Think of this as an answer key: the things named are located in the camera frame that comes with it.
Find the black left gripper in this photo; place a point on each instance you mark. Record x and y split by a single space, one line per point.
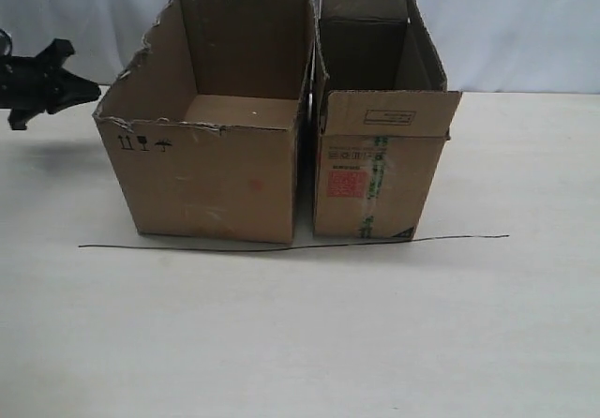
32 85

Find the torn cardboard box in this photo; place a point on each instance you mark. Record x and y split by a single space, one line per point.
203 126

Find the tall printed cardboard box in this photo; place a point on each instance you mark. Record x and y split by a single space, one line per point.
383 111

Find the white backdrop curtain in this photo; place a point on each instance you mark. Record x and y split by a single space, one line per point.
485 45

